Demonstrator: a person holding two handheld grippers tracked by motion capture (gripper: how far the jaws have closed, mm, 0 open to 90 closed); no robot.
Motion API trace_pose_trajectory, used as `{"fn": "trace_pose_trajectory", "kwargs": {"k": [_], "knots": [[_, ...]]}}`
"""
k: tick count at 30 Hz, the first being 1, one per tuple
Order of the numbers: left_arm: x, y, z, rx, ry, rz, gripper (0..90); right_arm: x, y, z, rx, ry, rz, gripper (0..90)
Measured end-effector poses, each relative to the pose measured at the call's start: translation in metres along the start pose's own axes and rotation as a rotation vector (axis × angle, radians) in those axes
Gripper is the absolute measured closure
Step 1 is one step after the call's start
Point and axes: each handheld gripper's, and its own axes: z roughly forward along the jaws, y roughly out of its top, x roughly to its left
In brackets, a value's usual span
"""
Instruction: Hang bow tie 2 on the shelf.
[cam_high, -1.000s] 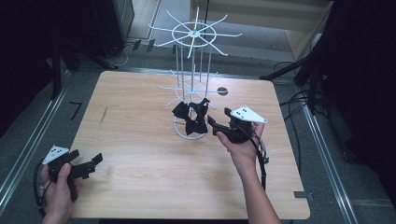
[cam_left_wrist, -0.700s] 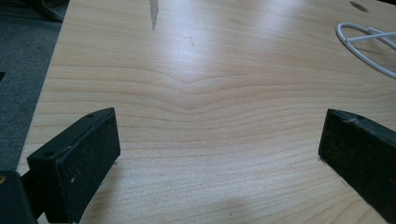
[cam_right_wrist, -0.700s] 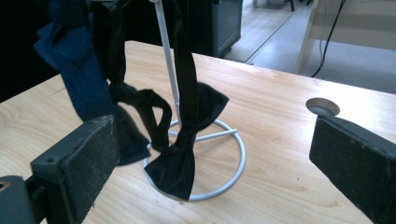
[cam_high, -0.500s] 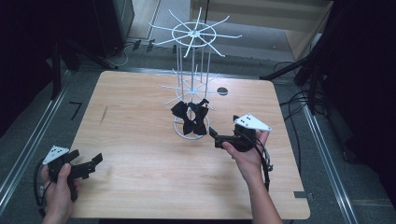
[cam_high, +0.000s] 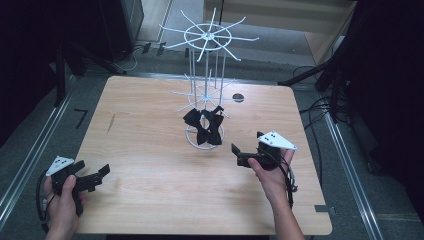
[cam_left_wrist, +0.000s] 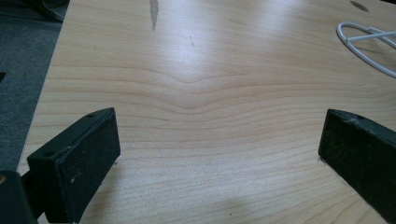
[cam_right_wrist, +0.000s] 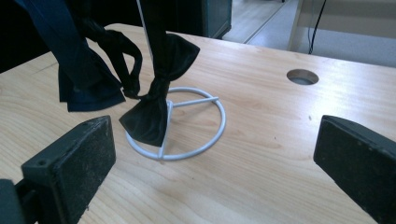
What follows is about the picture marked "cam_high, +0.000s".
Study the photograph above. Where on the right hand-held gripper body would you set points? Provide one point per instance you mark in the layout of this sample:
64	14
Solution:
276	141

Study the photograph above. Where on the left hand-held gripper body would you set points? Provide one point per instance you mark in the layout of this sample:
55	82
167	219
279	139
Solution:
60	165

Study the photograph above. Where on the black bow tie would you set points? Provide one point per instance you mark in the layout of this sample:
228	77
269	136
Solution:
208	136
216	116
191	117

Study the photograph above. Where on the person's right hand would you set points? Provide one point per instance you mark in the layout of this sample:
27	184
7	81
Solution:
275	185

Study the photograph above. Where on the person's left hand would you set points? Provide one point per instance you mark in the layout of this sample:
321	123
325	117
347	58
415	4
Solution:
63	210

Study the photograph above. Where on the round silver table grommet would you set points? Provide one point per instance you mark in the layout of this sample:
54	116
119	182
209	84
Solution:
238	97

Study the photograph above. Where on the light wooden cabinet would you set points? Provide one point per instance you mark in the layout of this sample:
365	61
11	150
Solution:
320	36

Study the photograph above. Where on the dark curtain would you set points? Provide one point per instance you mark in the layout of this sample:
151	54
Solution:
393	83
26	50

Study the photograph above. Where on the dark cabinet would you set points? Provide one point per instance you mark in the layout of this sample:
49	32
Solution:
121	26

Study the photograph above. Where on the metal floor rail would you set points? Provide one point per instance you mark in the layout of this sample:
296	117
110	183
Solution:
353	180
30	160

